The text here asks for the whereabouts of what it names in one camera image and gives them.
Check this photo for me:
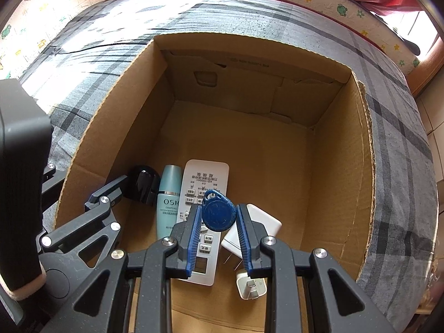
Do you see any large white charger plug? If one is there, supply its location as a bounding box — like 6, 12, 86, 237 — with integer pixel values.
221, 204, 281, 276

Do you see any black cylindrical cap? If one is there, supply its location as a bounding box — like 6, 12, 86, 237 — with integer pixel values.
125, 165, 160, 206

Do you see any blue key fob tag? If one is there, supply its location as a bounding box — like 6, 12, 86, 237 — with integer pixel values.
202, 190, 237, 232

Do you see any light blue cosmetic bottle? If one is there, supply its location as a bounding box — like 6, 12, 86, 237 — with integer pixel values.
156, 165, 182, 239

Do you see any small white charger plug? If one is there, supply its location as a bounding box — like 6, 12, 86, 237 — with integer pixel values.
236, 269, 267, 301

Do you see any white remote control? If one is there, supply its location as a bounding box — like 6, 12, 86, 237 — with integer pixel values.
175, 158, 230, 287

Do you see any brown cardboard box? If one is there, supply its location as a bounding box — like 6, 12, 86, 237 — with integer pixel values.
45, 33, 391, 332

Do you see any grey plaid bed sheet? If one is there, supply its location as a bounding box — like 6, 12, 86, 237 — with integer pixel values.
20, 0, 438, 332

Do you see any beige wardrobe cabinet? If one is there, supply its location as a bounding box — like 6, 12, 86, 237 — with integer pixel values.
414, 72, 444, 167

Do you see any black camera display module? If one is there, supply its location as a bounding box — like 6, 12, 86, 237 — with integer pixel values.
1, 79, 52, 301

